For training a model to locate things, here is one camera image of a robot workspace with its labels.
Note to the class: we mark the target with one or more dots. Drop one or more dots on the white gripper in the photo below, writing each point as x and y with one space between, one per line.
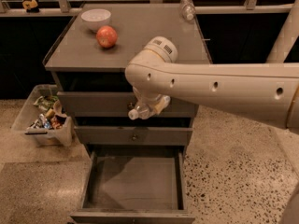
149 103

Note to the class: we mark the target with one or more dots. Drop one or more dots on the clear plastic bottle blue label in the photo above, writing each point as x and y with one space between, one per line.
141 111

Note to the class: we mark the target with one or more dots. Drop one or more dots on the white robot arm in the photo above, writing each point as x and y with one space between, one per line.
267 93

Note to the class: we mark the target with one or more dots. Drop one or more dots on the grey middle drawer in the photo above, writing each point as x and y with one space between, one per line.
148 136

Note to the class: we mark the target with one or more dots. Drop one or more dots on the grey drawer cabinet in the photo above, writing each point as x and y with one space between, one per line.
78 63

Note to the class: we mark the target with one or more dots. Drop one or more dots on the clear plastic bottle on counter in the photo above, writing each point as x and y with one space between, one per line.
187 10

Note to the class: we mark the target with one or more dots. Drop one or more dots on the grey open bottom drawer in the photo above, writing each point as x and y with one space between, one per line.
134 185

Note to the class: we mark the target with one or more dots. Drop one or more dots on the grey top drawer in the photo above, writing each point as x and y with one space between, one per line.
115 104

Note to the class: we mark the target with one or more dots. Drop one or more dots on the red apple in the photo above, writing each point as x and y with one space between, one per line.
106 37

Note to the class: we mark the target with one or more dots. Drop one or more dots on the white bowl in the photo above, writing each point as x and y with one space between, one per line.
94 19

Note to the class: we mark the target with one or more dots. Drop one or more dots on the brown snack packet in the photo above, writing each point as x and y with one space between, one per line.
57 122

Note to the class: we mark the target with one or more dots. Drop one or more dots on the green snack bag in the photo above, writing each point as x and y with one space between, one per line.
44 103

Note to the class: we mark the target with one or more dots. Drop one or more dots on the blue silver snack packet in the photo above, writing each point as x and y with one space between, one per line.
41 123

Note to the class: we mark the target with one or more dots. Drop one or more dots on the clear plastic bin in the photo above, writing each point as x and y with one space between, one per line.
29 113

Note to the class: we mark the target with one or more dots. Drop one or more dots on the white diagonal pole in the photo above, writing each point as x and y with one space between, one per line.
287 36

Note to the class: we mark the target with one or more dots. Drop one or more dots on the yellow black object on ledge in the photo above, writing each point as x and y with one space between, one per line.
30 6

